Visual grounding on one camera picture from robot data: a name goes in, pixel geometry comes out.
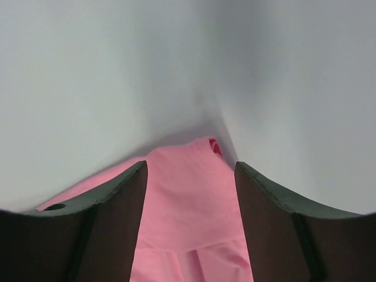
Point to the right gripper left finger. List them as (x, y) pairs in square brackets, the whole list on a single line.
[(90, 237)]

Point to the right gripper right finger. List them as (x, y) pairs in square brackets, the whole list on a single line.
[(292, 238)]

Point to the pink t shirt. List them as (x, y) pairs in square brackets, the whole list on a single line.
[(191, 228)]

